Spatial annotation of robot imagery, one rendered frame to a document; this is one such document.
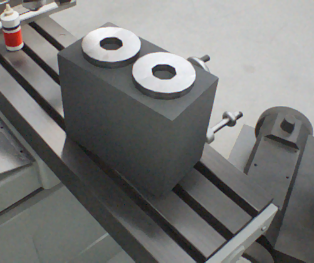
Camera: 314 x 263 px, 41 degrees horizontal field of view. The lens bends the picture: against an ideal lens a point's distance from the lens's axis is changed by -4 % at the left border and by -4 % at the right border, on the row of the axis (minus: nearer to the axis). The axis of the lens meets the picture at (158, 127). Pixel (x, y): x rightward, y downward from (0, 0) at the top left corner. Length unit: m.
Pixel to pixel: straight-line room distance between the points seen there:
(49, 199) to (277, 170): 0.65
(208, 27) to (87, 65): 2.24
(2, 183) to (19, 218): 0.13
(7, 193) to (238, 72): 1.84
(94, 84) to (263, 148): 0.78
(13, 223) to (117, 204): 0.35
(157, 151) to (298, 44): 2.35
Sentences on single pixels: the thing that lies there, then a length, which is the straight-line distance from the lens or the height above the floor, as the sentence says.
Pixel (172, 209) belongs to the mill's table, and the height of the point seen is 0.95.
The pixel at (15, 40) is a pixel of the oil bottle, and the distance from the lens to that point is 0.99.
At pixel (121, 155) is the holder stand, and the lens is 0.70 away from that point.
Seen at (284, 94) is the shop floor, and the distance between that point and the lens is 2.47.
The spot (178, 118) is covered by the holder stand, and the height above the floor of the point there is 1.13.
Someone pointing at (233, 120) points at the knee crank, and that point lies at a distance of 1.44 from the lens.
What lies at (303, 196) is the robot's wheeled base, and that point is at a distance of 1.28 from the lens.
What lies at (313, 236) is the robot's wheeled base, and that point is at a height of 0.57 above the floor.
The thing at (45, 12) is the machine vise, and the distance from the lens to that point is 1.11.
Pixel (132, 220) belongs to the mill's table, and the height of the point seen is 0.95.
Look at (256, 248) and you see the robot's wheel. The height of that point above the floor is 0.59.
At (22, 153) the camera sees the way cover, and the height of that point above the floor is 0.88.
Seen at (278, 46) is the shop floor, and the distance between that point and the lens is 2.84.
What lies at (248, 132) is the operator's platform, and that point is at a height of 0.40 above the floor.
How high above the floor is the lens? 1.54
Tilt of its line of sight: 47 degrees down
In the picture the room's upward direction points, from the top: 6 degrees clockwise
